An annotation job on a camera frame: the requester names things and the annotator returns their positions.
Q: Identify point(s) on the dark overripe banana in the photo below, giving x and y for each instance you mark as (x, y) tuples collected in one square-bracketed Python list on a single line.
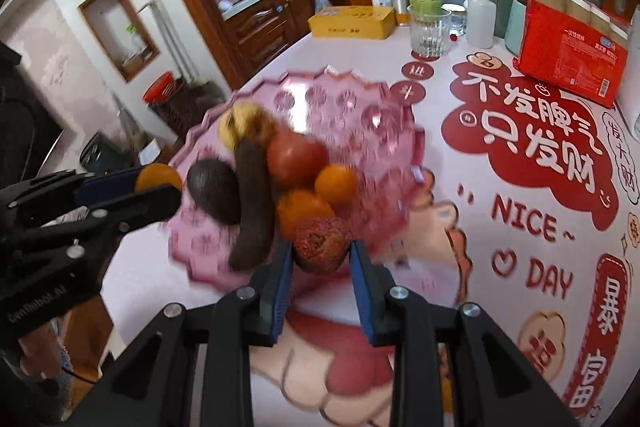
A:
[(252, 207)]

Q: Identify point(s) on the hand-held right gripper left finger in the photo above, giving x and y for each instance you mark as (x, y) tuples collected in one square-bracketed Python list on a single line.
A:
[(280, 292)]

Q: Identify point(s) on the black television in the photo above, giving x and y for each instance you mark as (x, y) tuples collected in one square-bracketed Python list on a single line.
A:
[(25, 117)]

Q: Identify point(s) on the red lychee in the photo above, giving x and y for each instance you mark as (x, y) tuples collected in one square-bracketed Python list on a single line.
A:
[(320, 242)]

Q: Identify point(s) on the red paper cup packet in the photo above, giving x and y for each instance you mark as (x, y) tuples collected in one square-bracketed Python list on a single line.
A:
[(565, 57)]

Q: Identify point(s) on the dark green basket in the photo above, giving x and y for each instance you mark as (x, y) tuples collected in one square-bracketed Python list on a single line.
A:
[(105, 154)]

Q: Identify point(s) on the yellow tissue box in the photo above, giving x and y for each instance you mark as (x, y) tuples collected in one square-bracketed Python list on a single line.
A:
[(350, 24)]

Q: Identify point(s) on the clear drinking glass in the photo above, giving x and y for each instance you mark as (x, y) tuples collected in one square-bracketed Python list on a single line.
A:
[(429, 34)]

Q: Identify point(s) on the pale green container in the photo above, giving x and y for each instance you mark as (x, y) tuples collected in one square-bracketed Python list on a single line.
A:
[(512, 27)]

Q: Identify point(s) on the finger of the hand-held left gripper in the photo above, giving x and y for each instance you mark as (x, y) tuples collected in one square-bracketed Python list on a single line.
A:
[(110, 187), (145, 204)]

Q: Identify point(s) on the dark avocado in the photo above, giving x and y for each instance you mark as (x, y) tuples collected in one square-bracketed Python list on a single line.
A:
[(212, 189)]

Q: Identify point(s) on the printed cartoon tablecloth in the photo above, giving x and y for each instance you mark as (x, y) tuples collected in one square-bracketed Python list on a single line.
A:
[(500, 257)]

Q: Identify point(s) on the red apple in tray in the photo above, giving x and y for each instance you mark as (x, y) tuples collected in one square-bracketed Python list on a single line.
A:
[(295, 157)]

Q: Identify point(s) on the small glass jar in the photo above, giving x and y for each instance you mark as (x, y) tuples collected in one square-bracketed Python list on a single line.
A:
[(456, 24)]

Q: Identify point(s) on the white squeeze bottle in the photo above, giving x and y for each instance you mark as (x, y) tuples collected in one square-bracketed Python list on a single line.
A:
[(480, 22)]

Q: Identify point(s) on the orange mandarin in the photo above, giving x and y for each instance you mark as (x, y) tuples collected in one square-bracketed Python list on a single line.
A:
[(336, 184), (302, 209), (160, 177)]

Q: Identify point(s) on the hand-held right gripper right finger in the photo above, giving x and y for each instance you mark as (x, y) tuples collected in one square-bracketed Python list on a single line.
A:
[(362, 292)]

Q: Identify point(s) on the pink plastic fruit bowl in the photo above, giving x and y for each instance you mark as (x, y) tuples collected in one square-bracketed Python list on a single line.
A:
[(350, 107)]

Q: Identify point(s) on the wooden kitchen cabinet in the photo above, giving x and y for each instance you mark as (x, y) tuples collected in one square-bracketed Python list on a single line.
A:
[(270, 22)]

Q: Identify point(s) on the yellow-brown pear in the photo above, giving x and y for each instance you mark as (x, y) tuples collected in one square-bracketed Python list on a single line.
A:
[(240, 122)]

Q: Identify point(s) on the red bucket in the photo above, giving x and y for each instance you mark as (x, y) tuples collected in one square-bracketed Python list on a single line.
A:
[(162, 89)]

